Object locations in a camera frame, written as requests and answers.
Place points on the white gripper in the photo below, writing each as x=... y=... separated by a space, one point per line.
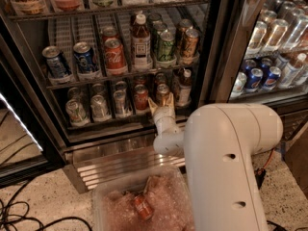
x=163 y=113

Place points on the orange soda can bottom shelf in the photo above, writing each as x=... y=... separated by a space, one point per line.
x=162 y=94

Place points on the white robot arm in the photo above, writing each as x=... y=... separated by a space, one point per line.
x=218 y=141

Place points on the brown tea bottle bottom shelf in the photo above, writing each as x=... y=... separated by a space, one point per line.
x=184 y=87

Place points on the brown tea bottle shelf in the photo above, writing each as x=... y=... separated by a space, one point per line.
x=140 y=44
x=184 y=87

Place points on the red coca-cola can bottom shelf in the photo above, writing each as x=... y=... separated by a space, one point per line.
x=141 y=97

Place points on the red coca-cola can shelf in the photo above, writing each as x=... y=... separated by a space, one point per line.
x=114 y=56
x=141 y=97

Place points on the silver white can bottom shelf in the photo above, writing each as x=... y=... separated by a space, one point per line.
x=99 y=107

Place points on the green can middle shelf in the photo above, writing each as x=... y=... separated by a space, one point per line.
x=165 y=56

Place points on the orange brown can middle shelf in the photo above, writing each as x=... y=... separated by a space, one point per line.
x=189 y=45

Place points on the brown tea bottle middle shelf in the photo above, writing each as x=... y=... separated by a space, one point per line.
x=140 y=44

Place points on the red coca-cola can middle shelf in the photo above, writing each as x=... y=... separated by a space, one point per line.
x=114 y=56

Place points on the white can right fridge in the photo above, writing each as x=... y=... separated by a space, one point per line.
x=239 y=85

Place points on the green white can bottom shelf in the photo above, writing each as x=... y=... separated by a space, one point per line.
x=77 y=113

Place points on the blue pepsi can middle shelf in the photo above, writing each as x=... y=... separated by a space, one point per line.
x=87 y=66

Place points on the blue pepsi can right fridge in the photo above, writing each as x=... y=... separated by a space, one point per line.
x=271 y=78
x=254 y=77

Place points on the steel fridge base grille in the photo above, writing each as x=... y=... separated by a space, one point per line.
x=93 y=163

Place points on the red can in bin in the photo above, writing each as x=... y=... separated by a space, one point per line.
x=142 y=207

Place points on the blue silver can middle shelf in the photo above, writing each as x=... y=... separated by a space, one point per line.
x=59 y=71

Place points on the fridge glass door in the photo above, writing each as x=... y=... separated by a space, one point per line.
x=228 y=30

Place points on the clear plastic bin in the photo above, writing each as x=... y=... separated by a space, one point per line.
x=165 y=190

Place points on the black power adapter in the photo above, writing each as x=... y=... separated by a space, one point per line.
x=260 y=174

